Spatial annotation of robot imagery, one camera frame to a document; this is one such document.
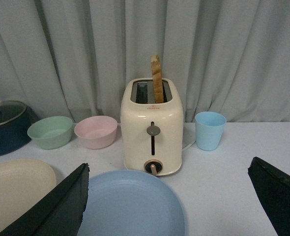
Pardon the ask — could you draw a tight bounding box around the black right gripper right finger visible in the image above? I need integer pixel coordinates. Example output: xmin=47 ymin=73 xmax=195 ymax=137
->
xmin=248 ymin=157 xmax=290 ymax=236

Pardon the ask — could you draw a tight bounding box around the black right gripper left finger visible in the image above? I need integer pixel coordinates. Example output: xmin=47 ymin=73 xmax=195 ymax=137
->
xmin=0 ymin=163 xmax=89 ymax=236

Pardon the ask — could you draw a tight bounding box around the cream beige plate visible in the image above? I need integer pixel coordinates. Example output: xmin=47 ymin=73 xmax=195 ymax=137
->
xmin=0 ymin=159 xmax=56 ymax=232

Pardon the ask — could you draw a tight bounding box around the light blue plate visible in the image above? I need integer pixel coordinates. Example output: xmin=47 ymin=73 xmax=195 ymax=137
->
xmin=78 ymin=170 xmax=186 ymax=236

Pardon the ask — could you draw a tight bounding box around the green plastic bowl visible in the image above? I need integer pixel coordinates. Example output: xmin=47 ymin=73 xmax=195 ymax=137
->
xmin=27 ymin=116 xmax=73 ymax=149

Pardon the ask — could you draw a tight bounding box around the pink plastic bowl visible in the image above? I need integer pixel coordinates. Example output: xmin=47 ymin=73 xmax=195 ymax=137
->
xmin=74 ymin=116 xmax=118 ymax=149

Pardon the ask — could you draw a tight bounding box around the dark blue saucepan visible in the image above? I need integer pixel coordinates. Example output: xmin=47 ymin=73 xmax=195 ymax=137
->
xmin=0 ymin=106 xmax=39 ymax=156

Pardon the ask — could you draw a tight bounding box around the light blue plastic cup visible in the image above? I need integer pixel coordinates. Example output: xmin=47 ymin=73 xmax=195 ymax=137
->
xmin=195 ymin=112 xmax=227 ymax=151

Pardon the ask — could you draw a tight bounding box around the glass pot lid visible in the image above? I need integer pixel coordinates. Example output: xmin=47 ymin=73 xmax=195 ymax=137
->
xmin=0 ymin=100 xmax=27 ymax=126

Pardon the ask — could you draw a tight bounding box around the cream white toaster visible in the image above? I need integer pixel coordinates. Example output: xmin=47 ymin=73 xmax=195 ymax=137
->
xmin=120 ymin=78 xmax=184 ymax=176

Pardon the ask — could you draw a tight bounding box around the grey curtain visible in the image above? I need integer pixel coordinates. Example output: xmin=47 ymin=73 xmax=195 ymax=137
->
xmin=0 ymin=0 xmax=290 ymax=122

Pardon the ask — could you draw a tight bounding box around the toasted bread slice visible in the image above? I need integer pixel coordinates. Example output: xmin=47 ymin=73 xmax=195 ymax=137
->
xmin=151 ymin=55 xmax=164 ymax=103

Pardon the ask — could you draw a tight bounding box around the white toaster power cord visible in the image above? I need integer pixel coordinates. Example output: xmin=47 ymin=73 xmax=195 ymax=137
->
xmin=181 ymin=140 xmax=197 ymax=150

